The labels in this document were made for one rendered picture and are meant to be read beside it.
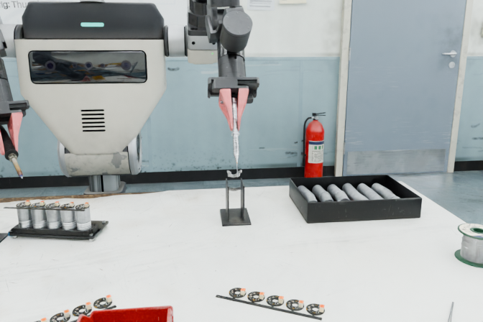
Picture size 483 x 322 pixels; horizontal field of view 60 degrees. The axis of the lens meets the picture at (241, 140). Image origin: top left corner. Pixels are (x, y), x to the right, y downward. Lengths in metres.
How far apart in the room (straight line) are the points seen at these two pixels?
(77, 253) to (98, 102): 0.51
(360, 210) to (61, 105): 0.79
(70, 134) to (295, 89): 2.48
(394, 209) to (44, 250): 0.66
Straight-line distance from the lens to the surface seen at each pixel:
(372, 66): 3.60
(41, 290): 0.71
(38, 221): 0.86
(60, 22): 1.28
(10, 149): 0.96
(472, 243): 0.79
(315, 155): 3.41
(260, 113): 3.42
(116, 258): 0.76
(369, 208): 0.89
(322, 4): 3.51
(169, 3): 3.32
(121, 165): 1.22
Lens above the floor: 1.10
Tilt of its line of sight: 13 degrees down
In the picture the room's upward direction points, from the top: straight up
